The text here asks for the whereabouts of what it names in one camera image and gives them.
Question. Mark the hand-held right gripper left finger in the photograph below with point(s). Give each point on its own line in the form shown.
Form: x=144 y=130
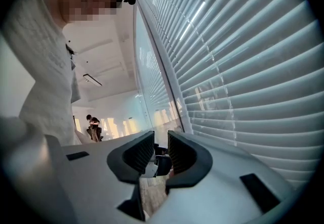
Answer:
x=119 y=164

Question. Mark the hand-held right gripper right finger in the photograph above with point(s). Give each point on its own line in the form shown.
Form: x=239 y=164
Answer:
x=202 y=164

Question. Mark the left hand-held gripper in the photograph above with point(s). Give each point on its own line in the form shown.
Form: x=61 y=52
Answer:
x=162 y=164

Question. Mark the white window blinds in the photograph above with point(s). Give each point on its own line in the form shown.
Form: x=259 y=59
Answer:
x=240 y=66
x=154 y=79

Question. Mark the rectangular black-framed ceiling light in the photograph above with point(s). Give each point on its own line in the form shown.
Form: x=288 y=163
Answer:
x=92 y=80

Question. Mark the person's light short-sleeved shirt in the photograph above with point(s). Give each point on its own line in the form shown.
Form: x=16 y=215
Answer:
x=43 y=66

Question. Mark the glass partition frame post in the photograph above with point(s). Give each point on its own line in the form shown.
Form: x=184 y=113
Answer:
x=175 y=84

